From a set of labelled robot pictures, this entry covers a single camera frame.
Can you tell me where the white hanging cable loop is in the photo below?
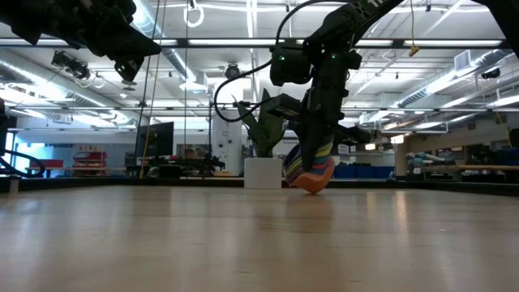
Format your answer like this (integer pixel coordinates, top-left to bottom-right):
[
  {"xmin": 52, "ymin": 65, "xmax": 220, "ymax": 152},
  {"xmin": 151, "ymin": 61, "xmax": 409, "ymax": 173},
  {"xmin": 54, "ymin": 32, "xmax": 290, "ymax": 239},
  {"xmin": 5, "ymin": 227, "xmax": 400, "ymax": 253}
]
[{"xmin": 182, "ymin": 0, "xmax": 206, "ymax": 28}]

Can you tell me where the black monitor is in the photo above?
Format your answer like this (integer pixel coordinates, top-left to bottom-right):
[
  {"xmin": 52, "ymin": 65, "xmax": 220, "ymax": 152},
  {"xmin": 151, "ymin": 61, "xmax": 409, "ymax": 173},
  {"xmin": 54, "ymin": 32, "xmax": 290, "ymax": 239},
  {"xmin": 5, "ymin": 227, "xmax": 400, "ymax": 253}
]
[{"xmin": 135, "ymin": 121, "xmax": 175, "ymax": 159}]

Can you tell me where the orange measuring cup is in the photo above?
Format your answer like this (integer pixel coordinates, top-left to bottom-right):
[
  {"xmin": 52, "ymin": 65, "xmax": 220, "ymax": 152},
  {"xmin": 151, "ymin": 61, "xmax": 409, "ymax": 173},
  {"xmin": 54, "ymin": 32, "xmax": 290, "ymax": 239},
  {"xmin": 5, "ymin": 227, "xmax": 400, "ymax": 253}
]
[{"xmin": 298, "ymin": 156, "xmax": 337, "ymax": 195}]

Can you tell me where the red storage bin rack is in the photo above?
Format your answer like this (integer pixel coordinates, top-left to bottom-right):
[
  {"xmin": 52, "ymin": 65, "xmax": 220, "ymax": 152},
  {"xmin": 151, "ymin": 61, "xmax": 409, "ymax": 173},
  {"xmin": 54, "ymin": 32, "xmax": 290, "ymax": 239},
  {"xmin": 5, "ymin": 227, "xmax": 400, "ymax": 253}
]
[{"xmin": 71, "ymin": 150, "xmax": 109, "ymax": 178}]

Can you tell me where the thin black pole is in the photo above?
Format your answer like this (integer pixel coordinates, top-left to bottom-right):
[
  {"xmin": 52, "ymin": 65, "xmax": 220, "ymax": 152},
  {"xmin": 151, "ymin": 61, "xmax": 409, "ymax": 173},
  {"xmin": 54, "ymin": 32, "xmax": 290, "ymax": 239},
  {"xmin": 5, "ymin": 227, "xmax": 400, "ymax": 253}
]
[{"xmin": 133, "ymin": 0, "xmax": 162, "ymax": 179}]

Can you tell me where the yellow measuring cup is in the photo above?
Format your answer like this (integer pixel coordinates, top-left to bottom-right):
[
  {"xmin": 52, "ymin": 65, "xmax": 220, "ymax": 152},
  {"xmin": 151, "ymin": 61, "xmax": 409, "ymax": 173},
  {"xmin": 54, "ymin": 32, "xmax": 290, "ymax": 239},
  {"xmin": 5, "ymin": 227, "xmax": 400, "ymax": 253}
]
[{"xmin": 286, "ymin": 141, "xmax": 336, "ymax": 183}]

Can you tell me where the thin yellow pole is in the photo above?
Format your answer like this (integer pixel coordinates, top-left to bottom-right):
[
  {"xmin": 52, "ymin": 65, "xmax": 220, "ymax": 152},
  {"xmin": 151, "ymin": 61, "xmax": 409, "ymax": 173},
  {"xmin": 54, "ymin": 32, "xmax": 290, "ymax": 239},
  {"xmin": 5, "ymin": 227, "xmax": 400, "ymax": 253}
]
[{"xmin": 139, "ymin": 0, "xmax": 168, "ymax": 179}]

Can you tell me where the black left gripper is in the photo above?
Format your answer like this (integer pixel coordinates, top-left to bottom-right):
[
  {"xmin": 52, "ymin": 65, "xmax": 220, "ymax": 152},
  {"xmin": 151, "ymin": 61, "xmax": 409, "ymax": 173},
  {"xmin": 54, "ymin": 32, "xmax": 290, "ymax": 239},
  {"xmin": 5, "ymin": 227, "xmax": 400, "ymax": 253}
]
[{"xmin": 48, "ymin": 0, "xmax": 162, "ymax": 82}]

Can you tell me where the black equipment bench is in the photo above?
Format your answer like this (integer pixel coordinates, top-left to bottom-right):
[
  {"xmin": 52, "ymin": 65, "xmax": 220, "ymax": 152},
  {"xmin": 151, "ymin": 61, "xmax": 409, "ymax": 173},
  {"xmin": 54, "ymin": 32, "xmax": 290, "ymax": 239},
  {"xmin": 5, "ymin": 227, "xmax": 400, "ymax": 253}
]
[{"xmin": 123, "ymin": 156, "xmax": 226, "ymax": 179}]

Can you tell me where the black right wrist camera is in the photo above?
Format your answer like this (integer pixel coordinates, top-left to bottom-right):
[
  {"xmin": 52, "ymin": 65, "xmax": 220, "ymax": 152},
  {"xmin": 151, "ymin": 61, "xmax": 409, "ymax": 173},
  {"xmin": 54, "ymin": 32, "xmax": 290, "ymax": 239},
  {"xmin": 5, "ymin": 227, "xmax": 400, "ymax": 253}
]
[{"xmin": 269, "ymin": 43, "xmax": 314, "ymax": 87}]

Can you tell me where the shelf with blue bins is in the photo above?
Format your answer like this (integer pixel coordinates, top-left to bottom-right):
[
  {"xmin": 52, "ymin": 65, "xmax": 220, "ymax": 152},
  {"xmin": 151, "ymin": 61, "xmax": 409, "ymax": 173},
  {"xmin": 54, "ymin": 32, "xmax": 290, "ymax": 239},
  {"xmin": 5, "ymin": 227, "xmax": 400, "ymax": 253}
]
[{"xmin": 334, "ymin": 137, "xmax": 397, "ymax": 180}]

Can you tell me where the black overhead frame beam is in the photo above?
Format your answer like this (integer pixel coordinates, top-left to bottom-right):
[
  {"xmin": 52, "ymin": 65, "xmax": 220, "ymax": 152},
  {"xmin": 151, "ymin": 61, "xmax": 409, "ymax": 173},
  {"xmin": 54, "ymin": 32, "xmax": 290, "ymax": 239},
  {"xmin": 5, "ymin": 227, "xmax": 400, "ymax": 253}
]
[{"xmin": 0, "ymin": 37, "xmax": 519, "ymax": 50}]

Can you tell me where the green snake plant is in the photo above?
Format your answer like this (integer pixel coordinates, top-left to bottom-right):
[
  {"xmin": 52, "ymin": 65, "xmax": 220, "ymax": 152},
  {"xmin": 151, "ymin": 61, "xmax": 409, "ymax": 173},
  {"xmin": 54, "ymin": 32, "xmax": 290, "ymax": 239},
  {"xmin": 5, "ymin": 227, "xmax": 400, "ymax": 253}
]
[{"xmin": 233, "ymin": 88, "xmax": 303, "ymax": 159}]

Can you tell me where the black curved cable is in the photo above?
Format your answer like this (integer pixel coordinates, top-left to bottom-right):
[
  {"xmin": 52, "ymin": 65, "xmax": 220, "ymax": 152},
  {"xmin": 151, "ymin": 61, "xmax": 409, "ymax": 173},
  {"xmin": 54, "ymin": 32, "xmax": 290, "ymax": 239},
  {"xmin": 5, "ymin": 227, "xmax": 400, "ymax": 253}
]
[{"xmin": 0, "ymin": 148, "xmax": 46, "ymax": 178}]

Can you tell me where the black ceiling cable reel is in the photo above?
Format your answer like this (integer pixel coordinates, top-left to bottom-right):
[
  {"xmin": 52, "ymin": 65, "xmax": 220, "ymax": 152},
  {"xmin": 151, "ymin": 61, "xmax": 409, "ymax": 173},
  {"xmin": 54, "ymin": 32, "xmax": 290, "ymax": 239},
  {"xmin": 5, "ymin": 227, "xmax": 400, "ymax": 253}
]
[
  {"xmin": 50, "ymin": 50, "xmax": 92, "ymax": 81},
  {"xmin": 225, "ymin": 62, "xmax": 242, "ymax": 81}
]

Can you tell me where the white cylindrical tank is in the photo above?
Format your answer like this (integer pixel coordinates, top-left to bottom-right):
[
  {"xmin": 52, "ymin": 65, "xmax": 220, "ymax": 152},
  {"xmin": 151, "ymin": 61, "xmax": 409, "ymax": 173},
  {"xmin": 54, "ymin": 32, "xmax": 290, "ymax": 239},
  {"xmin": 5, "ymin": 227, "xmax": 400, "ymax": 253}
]
[{"xmin": 211, "ymin": 109, "xmax": 244, "ymax": 176}]

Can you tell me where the purple measuring cup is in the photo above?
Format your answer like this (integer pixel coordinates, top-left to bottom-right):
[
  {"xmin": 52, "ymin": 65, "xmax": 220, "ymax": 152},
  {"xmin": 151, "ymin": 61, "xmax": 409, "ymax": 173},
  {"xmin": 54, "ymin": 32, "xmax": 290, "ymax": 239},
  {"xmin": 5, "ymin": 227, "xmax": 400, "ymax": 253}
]
[{"xmin": 282, "ymin": 144, "xmax": 303, "ymax": 182}]

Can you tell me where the black right camera cable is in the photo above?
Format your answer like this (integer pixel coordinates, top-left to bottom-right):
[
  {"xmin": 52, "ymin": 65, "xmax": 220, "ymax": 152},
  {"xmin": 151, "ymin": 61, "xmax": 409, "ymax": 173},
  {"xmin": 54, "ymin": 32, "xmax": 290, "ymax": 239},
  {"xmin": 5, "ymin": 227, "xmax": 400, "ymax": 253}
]
[{"xmin": 212, "ymin": 0, "xmax": 345, "ymax": 122}]

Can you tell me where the teal measuring cup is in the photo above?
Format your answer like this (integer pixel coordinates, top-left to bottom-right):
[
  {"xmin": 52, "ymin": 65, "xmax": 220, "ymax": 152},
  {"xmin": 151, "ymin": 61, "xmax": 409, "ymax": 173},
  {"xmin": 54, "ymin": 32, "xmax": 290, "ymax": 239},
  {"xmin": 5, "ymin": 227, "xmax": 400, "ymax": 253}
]
[{"xmin": 288, "ymin": 149, "xmax": 336, "ymax": 183}]

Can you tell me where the yellow hanging cord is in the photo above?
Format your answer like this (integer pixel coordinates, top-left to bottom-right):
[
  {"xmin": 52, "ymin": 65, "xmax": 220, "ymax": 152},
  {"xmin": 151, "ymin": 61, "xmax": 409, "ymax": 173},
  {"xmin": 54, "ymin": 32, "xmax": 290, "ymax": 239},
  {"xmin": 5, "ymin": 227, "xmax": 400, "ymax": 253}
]
[{"xmin": 408, "ymin": 0, "xmax": 421, "ymax": 58}]

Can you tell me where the wooden bench top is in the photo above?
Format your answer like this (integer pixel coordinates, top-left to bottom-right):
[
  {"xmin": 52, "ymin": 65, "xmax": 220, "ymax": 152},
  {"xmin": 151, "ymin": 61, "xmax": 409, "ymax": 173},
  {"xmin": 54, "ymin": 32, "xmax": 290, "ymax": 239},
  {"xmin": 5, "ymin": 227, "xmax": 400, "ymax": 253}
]
[{"xmin": 421, "ymin": 163, "xmax": 519, "ymax": 172}]

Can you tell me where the silver ceiling air duct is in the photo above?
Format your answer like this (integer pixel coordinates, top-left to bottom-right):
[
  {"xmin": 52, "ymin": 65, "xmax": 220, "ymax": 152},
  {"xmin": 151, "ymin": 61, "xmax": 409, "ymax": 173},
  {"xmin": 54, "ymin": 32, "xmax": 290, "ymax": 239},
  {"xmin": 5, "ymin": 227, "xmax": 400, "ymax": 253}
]
[{"xmin": 395, "ymin": 48, "xmax": 519, "ymax": 110}]

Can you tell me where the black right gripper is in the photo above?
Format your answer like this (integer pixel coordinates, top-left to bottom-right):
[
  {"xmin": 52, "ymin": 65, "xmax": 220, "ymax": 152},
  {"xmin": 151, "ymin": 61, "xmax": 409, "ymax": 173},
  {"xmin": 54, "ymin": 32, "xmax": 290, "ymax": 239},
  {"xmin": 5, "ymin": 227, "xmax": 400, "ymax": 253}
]
[{"xmin": 265, "ymin": 50, "xmax": 372, "ymax": 171}]

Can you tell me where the green measuring cup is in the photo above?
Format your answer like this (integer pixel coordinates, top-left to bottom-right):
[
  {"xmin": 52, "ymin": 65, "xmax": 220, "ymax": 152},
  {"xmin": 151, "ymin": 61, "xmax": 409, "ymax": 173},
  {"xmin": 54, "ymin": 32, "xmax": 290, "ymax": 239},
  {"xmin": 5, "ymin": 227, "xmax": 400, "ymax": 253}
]
[{"xmin": 285, "ymin": 140, "xmax": 334, "ymax": 183}]

